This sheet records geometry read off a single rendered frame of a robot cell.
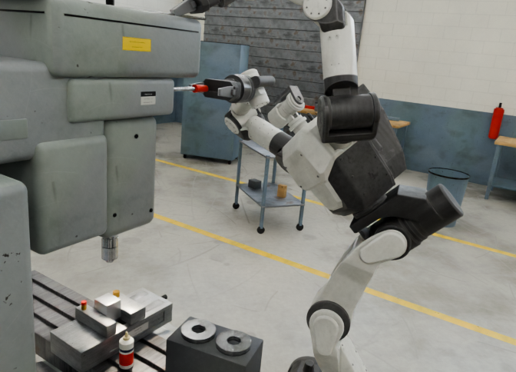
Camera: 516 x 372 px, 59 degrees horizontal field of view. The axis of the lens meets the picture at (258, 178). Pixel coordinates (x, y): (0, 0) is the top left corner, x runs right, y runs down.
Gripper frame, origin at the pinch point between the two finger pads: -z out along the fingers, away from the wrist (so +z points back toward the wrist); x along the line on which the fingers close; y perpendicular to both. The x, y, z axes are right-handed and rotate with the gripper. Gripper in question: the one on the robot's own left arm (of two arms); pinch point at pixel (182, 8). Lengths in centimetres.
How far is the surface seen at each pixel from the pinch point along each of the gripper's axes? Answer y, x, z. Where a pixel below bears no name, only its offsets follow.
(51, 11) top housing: 12.8, -22.4, -33.1
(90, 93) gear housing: -5.1, -18.1, -34.4
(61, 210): -24, -22, -53
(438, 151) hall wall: -439, 390, 464
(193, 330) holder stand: -68, -30, -44
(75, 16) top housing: 10.2, -21.1, -29.3
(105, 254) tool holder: -50, -2, -53
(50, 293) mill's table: -70, 35, -78
